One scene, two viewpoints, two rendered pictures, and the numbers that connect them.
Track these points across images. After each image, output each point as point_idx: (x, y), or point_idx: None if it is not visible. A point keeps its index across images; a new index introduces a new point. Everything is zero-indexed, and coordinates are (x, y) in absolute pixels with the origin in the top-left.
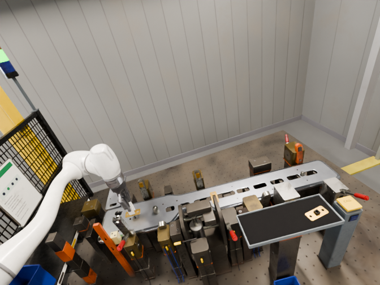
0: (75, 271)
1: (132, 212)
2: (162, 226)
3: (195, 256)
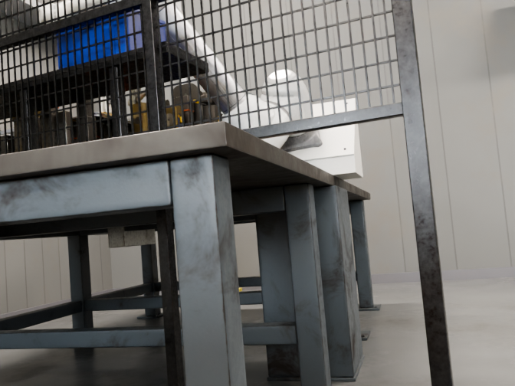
0: (89, 119)
1: (110, 108)
2: (168, 102)
3: (215, 110)
